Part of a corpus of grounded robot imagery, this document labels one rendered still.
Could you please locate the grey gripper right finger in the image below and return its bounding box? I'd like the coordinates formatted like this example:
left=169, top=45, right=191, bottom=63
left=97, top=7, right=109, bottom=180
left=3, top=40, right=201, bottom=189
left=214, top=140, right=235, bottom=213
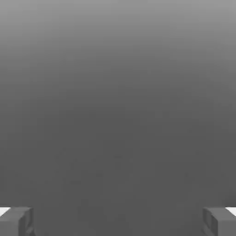
left=201, top=206, right=236, bottom=236

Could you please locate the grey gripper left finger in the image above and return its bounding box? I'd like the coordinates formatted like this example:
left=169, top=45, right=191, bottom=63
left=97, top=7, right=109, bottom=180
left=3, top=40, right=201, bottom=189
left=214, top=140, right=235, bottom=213
left=0, top=206, right=35, bottom=236

